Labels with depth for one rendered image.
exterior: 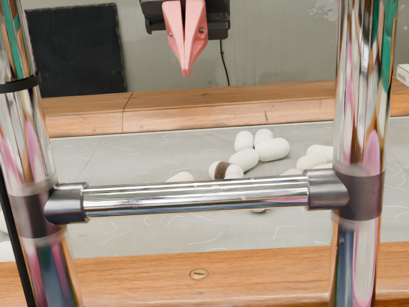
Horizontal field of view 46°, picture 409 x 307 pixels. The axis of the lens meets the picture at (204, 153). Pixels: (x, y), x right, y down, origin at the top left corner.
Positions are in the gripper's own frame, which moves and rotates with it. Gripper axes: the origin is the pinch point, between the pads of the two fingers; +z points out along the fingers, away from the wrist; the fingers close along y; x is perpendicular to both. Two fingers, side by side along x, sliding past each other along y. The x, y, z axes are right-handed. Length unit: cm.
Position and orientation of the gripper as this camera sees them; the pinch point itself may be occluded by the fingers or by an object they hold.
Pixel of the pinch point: (185, 67)
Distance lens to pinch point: 53.6
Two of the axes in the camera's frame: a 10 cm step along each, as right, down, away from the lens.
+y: 10.0, -0.4, -0.5
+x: 0.6, 4.7, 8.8
